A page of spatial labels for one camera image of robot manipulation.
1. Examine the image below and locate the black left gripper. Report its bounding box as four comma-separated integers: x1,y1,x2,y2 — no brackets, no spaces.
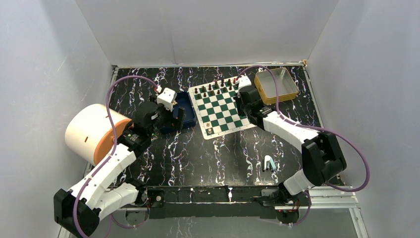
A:
148,95,185,137

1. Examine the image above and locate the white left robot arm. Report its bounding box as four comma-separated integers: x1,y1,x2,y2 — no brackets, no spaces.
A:
53,102,186,238

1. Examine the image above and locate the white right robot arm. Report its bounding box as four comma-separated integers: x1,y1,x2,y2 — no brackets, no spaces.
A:
234,86,347,205

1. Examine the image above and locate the green white chess board mat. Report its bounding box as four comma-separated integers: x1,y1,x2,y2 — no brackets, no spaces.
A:
188,77,255,140

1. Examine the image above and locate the gold tin box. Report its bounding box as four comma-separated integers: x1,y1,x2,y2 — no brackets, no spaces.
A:
254,67,299,105

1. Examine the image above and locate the dark blue tin box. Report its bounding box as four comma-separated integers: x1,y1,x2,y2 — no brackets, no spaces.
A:
158,91,198,134

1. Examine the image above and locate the small white blue stapler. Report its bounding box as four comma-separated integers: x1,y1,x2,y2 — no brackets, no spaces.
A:
263,155,276,172

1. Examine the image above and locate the white orange cylindrical appliance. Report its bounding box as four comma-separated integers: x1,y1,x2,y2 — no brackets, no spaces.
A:
65,104,133,166

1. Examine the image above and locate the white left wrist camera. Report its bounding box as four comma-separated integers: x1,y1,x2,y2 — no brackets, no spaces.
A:
157,88,177,112

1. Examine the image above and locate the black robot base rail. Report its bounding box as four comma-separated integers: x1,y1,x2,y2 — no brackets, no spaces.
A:
114,185,313,227

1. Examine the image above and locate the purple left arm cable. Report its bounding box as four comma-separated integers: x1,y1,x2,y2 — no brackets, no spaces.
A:
72,75,161,238

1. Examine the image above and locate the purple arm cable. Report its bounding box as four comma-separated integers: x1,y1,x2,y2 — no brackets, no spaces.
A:
72,75,161,238
239,65,371,193

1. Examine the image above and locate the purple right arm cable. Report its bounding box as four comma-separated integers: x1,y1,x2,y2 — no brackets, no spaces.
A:
239,65,371,193

